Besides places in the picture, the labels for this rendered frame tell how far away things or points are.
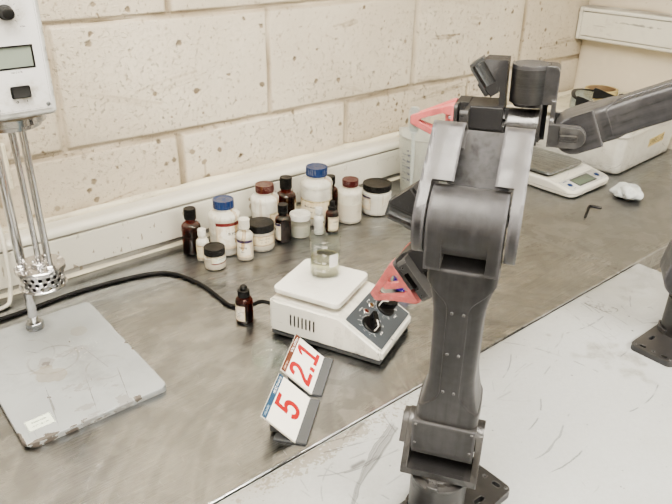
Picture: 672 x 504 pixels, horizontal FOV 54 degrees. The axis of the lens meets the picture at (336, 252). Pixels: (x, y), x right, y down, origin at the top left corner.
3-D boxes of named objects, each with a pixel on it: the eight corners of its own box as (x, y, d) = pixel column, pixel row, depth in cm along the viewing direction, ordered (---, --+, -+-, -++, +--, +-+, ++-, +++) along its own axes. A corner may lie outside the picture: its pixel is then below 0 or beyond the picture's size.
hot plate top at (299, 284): (370, 277, 111) (370, 272, 111) (338, 310, 102) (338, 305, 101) (307, 261, 116) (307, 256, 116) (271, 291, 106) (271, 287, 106)
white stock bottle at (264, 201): (252, 237, 142) (250, 189, 137) (251, 225, 148) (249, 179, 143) (280, 235, 143) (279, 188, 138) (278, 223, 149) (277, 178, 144)
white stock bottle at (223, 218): (204, 251, 136) (199, 199, 131) (226, 240, 141) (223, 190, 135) (225, 260, 133) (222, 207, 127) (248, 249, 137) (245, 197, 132)
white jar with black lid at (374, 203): (388, 205, 159) (390, 177, 156) (391, 216, 153) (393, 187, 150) (360, 205, 159) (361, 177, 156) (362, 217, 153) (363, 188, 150)
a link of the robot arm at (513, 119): (500, 104, 101) (547, 106, 99) (504, 95, 106) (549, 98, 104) (496, 147, 104) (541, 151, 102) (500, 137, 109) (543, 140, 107)
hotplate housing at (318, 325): (411, 327, 112) (414, 286, 109) (380, 368, 102) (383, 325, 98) (296, 295, 121) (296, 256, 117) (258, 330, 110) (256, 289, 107)
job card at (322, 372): (333, 360, 103) (333, 338, 102) (321, 397, 95) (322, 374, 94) (295, 355, 104) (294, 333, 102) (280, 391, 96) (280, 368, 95)
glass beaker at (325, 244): (346, 272, 112) (347, 228, 108) (332, 286, 107) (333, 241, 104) (314, 264, 114) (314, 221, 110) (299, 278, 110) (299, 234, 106)
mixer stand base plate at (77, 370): (168, 390, 96) (168, 384, 96) (26, 452, 85) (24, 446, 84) (89, 305, 117) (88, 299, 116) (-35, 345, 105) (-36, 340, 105)
